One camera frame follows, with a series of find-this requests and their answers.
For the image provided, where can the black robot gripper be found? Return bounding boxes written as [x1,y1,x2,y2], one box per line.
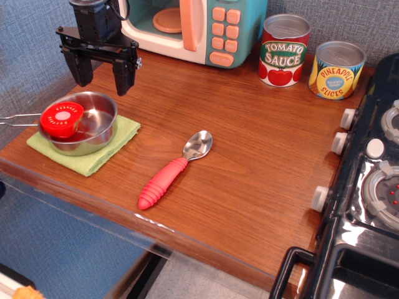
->
[56,5,142,97]

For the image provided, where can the red handled metal spoon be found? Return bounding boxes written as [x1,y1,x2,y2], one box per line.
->
[138,130,213,210]

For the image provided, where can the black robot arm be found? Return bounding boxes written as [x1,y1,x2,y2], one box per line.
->
[56,1,142,96]

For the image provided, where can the green folded cloth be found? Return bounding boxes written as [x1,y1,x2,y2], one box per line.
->
[26,115,141,177]

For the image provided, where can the red toy tomato half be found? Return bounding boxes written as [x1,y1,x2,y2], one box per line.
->
[40,102,84,138]

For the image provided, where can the teal toy microwave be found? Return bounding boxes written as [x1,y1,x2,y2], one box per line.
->
[119,1,267,69]

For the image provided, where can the tomato sauce can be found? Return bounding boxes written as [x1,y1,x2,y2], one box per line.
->
[258,14,311,87]

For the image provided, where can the pineapple slices can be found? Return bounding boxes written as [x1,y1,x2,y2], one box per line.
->
[309,40,367,100]

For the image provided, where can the orange fuzzy object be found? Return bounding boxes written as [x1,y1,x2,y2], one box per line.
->
[12,286,44,299]

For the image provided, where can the black toy stove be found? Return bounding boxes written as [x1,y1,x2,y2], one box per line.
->
[270,54,398,298]

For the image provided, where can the steel saucepan with wire handle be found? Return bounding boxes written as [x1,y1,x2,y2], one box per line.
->
[1,92,118,156]

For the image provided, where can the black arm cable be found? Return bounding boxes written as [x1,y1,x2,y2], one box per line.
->
[107,0,130,22]

